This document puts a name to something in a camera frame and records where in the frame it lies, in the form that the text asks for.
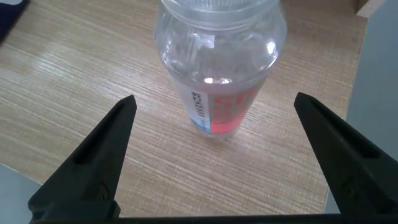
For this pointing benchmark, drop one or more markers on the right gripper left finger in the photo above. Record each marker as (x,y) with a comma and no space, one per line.
(93,174)

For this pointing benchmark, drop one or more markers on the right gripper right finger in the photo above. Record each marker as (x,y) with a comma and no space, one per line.
(351,168)

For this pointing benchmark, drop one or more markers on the wooden counter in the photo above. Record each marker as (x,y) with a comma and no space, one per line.
(174,124)

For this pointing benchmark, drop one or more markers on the clear plastic drink bottle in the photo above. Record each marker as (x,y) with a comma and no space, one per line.
(219,62)

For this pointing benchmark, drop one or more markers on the dark blue object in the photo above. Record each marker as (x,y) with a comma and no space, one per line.
(9,14)

